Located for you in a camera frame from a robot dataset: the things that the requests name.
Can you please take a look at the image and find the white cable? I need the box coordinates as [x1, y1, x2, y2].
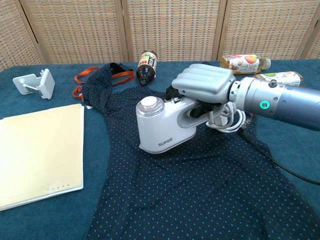
[207, 102, 252, 133]

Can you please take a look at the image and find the peach label tea bottle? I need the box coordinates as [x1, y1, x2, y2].
[219, 54, 272, 76]

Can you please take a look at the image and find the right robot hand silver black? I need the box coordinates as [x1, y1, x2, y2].
[164, 63, 237, 119]

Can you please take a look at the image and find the cream paper folder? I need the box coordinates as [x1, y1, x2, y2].
[0, 103, 85, 212]

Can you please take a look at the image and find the green apple label tea bottle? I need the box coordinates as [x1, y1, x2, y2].
[252, 71, 305, 88]

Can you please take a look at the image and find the blue felt table cover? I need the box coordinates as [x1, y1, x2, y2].
[0, 58, 320, 240]

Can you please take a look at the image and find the navy polka dot shirt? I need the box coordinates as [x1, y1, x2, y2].
[81, 62, 320, 240]

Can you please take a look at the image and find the bamboo folding screen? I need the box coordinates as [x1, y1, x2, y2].
[0, 0, 320, 72]

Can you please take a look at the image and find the white handheld garment steamer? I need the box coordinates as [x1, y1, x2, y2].
[135, 96, 226, 155]

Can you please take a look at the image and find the white folding phone stand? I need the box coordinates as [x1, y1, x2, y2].
[12, 68, 56, 100]

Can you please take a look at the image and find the orange lanyard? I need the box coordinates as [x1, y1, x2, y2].
[72, 66, 135, 100]

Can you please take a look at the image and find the dark brown tea bottle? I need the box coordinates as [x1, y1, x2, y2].
[136, 50, 158, 86]

